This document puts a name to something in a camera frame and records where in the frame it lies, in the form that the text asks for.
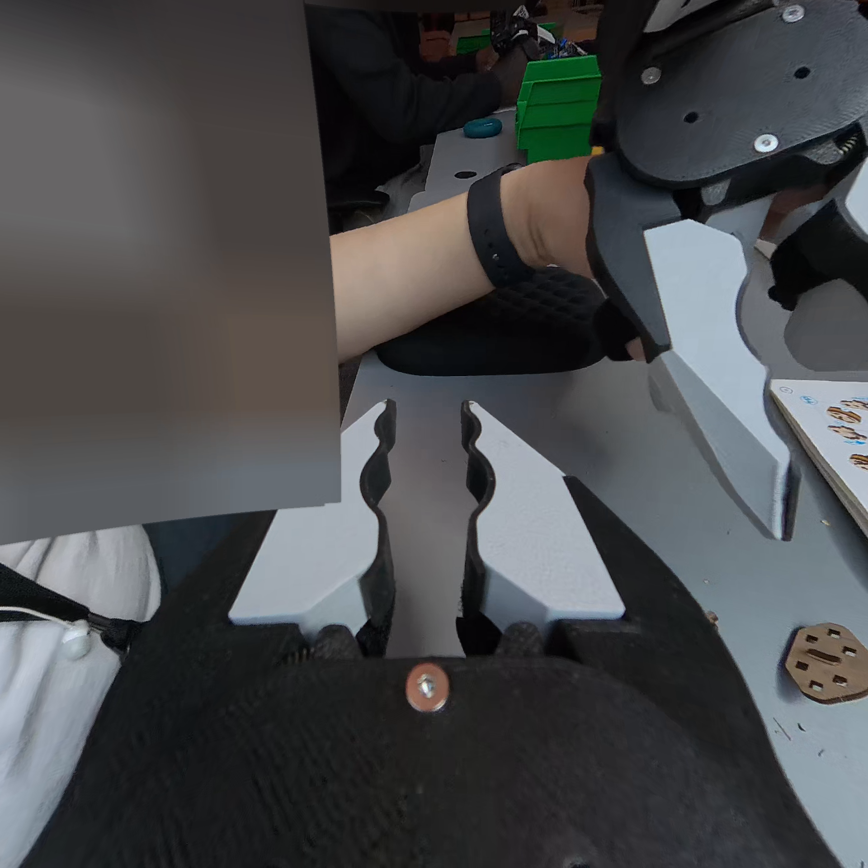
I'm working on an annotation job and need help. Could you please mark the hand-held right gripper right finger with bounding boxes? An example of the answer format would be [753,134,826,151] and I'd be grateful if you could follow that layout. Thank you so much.
[454,399,627,657]

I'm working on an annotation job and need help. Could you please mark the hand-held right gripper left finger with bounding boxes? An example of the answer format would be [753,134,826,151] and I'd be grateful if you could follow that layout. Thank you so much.
[229,400,397,655]

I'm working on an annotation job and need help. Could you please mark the person's left forearm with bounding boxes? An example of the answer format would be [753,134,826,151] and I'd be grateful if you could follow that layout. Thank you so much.
[330,197,496,363]

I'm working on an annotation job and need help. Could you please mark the grey desk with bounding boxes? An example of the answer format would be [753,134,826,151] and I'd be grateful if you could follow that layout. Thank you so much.
[339,125,868,868]

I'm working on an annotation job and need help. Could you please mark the person's left hand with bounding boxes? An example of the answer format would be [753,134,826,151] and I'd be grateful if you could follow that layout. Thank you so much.
[502,157,646,363]

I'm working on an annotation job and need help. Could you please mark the white instruction booklet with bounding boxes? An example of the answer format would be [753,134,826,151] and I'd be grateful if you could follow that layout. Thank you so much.
[769,380,868,537]

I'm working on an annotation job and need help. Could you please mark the black wristband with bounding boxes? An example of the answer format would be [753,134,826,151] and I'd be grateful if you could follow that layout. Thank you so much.
[467,165,538,289]

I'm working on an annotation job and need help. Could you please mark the black quilted wrist rest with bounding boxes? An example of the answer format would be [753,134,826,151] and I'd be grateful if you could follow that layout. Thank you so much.
[375,266,611,377]

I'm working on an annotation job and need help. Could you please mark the octagonal wooden disc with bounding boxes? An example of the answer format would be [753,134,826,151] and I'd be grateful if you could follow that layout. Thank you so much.
[785,623,868,705]

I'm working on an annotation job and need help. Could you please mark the person's white shirt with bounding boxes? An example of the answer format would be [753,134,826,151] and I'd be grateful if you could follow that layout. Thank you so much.
[0,525,164,868]

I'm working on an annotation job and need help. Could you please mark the white cord with bead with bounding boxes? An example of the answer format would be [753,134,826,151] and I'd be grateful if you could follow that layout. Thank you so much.
[0,607,92,662]

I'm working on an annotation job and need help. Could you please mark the black shoulder strap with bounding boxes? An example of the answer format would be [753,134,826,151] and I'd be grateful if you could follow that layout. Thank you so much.
[0,561,145,653]

